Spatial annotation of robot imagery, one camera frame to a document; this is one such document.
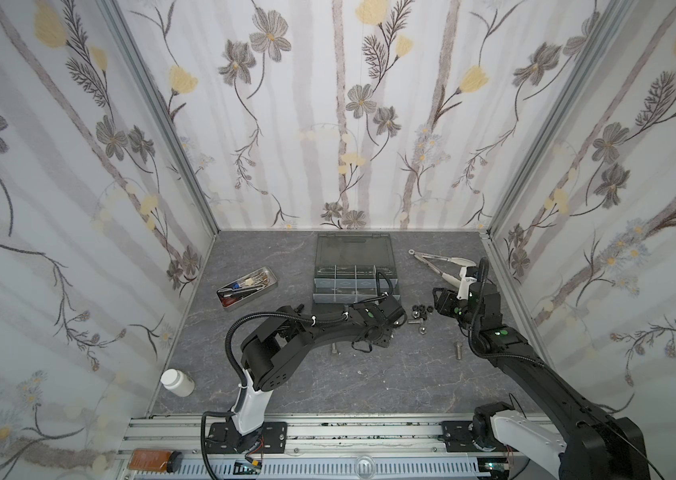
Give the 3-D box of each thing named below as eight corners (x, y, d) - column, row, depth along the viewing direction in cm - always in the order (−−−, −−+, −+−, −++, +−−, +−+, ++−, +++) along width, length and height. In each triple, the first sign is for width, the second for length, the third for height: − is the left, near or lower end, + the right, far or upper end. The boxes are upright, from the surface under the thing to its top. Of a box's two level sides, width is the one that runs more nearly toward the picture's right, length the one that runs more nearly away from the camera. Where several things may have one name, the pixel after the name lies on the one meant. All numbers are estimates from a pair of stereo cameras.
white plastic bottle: (175, 396, 83) (157, 385, 74) (181, 380, 85) (164, 368, 77) (192, 396, 83) (175, 385, 74) (196, 380, 85) (181, 368, 77)
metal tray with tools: (225, 312, 99) (223, 308, 97) (217, 293, 104) (214, 289, 102) (279, 286, 106) (278, 281, 104) (269, 269, 111) (268, 265, 109)
